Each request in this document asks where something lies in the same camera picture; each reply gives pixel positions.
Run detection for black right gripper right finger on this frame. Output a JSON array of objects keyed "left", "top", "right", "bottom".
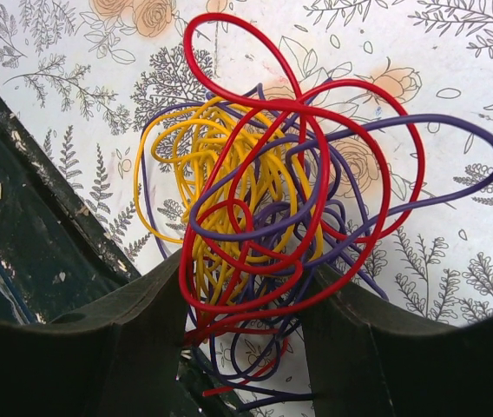
[{"left": 300, "top": 283, "right": 493, "bottom": 416}]

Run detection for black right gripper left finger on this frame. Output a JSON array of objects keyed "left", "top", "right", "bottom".
[{"left": 0, "top": 254, "right": 186, "bottom": 416}]

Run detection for red cable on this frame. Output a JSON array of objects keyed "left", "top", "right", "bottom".
[{"left": 179, "top": 11, "right": 425, "bottom": 397}]

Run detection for purple thin cable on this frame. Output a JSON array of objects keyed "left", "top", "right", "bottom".
[{"left": 140, "top": 82, "right": 493, "bottom": 412}]

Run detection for yellow cable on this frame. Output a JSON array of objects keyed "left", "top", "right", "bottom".
[{"left": 133, "top": 96, "right": 325, "bottom": 314}]

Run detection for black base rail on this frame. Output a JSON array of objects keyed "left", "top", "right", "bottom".
[{"left": 0, "top": 97, "right": 239, "bottom": 416}]

